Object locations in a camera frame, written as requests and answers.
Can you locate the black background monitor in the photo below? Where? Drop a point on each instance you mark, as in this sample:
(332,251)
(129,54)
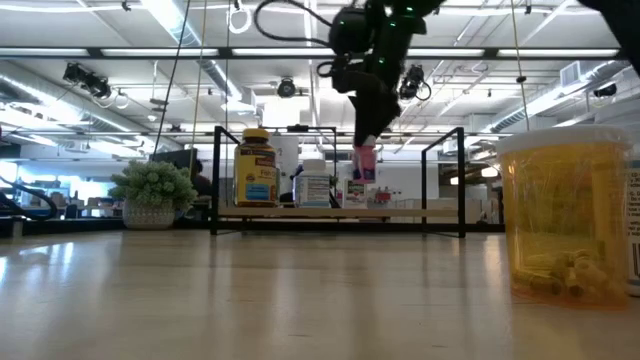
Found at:
(172,156)

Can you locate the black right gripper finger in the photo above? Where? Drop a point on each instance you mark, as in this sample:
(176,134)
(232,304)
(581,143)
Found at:
(362,120)
(382,115)

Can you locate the black aluminium rig frame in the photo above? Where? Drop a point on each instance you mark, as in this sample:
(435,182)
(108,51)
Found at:
(75,226)

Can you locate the amber pill vial white cap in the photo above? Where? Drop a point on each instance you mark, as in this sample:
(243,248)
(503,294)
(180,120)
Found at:
(562,210)

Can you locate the white bottle red label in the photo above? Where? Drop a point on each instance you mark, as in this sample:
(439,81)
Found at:
(355,195)

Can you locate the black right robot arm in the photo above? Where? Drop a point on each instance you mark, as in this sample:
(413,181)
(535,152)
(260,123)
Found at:
(390,30)

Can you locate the pink bottle white cap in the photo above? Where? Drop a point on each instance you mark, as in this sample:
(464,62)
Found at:
(364,165)

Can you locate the wooden shelf black metal frame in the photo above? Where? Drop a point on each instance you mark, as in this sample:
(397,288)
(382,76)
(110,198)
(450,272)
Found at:
(350,212)

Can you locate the amber bottle yellow cap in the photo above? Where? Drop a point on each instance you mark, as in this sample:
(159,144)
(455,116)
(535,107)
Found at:
(255,170)

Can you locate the person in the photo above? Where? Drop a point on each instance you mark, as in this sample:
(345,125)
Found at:
(201,184)

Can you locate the black overhead camera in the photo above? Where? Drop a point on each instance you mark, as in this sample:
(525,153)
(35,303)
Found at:
(286,87)

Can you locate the black ceiling fixture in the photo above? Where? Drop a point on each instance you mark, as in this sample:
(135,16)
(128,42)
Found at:
(412,82)
(87,80)

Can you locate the green potted plant white pot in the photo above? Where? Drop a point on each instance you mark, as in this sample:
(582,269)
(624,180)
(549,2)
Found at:
(150,185)

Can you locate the white bottle blue label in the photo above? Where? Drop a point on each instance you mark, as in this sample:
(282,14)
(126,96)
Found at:
(312,187)

